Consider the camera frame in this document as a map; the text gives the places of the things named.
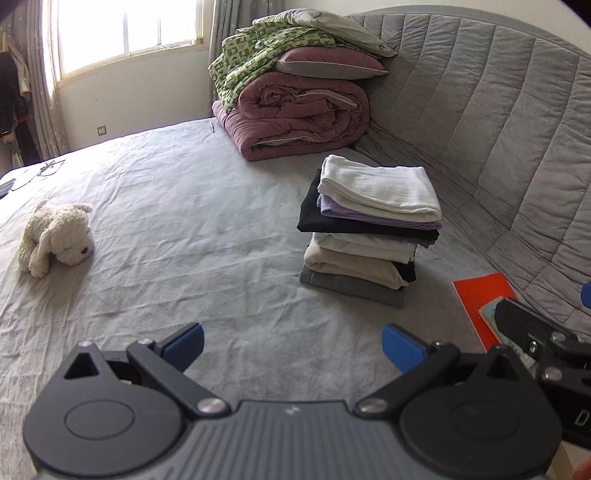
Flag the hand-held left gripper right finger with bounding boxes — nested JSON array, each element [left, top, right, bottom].
[[355, 323, 539, 418]]

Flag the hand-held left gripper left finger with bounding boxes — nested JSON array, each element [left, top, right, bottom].
[[62, 322, 232, 421]]

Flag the hanging dark clothes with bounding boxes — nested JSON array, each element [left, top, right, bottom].
[[0, 32, 34, 154]]

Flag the greenish book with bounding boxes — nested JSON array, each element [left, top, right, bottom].
[[478, 296, 539, 366]]

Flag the red book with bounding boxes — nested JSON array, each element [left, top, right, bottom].
[[451, 272, 525, 353]]

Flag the small black folded garment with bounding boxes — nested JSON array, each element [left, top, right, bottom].
[[392, 260, 417, 284]]

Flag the grey folded garment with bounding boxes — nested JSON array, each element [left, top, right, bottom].
[[299, 264, 407, 309]]

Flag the off-white folded garment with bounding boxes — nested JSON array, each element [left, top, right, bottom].
[[311, 232, 419, 265]]

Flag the lavender folded garment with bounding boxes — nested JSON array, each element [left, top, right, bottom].
[[316, 194, 443, 232]]

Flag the white plush dog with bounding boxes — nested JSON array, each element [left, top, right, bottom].
[[17, 199, 96, 278]]

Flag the grey quilted headboard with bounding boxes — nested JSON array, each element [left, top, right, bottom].
[[344, 7, 591, 343]]

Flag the folded maroon comforter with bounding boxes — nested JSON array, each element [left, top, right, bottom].
[[211, 71, 372, 162]]

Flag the grey patterned curtain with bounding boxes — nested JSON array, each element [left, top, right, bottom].
[[204, 0, 244, 62], [11, 0, 71, 163]]

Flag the green patterned blanket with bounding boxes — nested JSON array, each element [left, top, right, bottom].
[[208, 25, 339, 112]]

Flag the window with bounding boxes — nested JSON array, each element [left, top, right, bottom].
[[44, 0, 207, 87]]

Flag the light grey pillow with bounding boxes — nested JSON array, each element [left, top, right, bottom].
[[252, 8, 398, 59]]

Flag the black cable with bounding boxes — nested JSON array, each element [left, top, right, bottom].
[[11, 159, 68, 191]]

